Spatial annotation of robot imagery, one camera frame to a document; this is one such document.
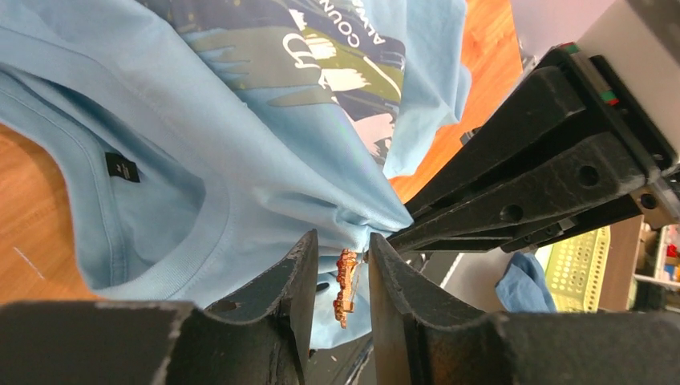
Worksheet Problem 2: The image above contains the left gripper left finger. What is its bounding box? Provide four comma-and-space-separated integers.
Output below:
1, 231, 318, 384

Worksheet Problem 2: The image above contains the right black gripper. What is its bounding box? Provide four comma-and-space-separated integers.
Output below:
388, 43, 679, 253

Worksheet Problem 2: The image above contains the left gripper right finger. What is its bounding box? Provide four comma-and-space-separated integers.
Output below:
368, 233, 679, 384

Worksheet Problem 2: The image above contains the brown figure brooch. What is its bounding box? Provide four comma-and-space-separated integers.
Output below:
333, 249, 358, 329

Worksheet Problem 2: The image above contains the light blue printed t-shirt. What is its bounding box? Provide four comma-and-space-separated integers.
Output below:
1, 1, 471, 349

